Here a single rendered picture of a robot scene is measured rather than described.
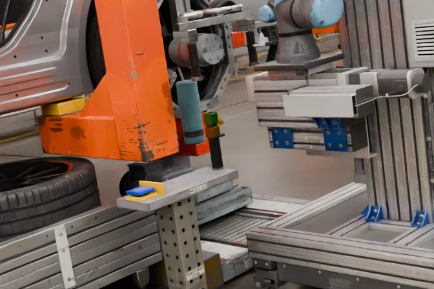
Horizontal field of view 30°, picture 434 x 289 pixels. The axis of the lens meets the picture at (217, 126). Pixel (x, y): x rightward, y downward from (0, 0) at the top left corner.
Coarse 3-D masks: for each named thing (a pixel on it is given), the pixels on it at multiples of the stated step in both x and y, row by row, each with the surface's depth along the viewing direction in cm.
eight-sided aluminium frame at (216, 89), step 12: (192, 0) 353; (204, 0) 349; (228, 24) 360; (228, 36) 361; (228, 48) 360; (228, 60) 361; (216, 72) 363; (228, 72) 361; (216, 84) 358; (204, 96) 359; (216, 96) 358; (204, 108) 351
